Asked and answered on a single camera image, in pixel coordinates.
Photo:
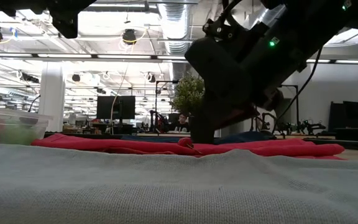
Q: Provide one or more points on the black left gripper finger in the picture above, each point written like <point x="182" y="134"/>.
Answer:
<point x="67" y="15"/>

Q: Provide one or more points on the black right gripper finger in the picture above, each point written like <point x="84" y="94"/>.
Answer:
<point x="210" y="112"/>
<point x="238" y="116"/>

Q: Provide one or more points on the green toy starfruit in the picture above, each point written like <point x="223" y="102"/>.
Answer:
<point x="20" y="135"/>

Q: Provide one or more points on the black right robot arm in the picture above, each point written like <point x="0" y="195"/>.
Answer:
<point x="322" y="25"/>

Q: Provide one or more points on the clear plastic tupperware container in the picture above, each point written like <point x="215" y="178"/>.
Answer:
<point x="43" y="126"/>

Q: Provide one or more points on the green potted plant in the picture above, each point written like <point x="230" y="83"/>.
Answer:
<point x="186" y="96"/>

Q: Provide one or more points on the person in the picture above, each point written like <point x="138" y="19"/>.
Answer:
<point x="182" y="124"/>

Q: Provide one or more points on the dark red toy cherry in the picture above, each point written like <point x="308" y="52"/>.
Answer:
<point x="185" y="142"/>

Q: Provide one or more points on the long ceiling light strip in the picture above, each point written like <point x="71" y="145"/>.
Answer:
<point x="104" y="57"/>

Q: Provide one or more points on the black background robot arms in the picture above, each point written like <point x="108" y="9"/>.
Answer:
<point x="309" y="127"/>

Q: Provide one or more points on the white building column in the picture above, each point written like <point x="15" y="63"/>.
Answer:
<point x="51" y="96"/>

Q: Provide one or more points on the black background monitor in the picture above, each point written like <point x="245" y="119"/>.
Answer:
<point x="117" y="107"/>

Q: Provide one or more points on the grey cloth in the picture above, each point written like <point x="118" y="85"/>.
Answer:
<point x="135" y="193"/>

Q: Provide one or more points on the red cloth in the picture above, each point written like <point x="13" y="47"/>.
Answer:
<point x="104" y="146"/>

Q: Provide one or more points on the black background cabinet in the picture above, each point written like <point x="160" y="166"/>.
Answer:
<point x="353" y="115"/>

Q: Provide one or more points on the black background stand frame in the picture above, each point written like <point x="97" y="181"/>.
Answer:
<point x="156" y="99"/>
<point x="297" y="105"/>

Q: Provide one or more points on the silver ventilation duct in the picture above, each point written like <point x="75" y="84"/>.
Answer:
<point x="174" y="25"/>

